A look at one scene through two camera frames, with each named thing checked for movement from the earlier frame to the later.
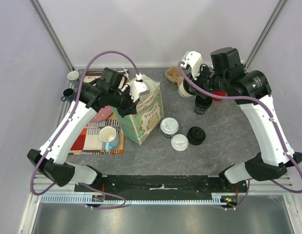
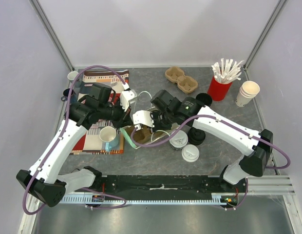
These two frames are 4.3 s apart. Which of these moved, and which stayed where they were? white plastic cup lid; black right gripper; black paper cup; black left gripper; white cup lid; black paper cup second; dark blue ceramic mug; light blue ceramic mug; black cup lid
Moved: black right gripper; white plastic cup lid; white cup lid; black paper cup; black left gripper
Stayed: dark blue ceramic mug; black cup lid; light blue ceramic mug; black paper cup second
